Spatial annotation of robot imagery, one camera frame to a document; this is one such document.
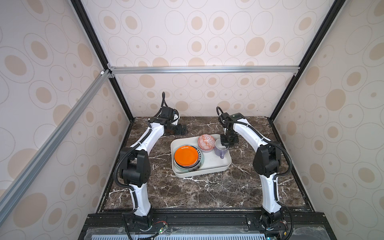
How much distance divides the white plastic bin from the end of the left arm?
0.13 m

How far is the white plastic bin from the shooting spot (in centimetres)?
88

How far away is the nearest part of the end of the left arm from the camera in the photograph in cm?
68
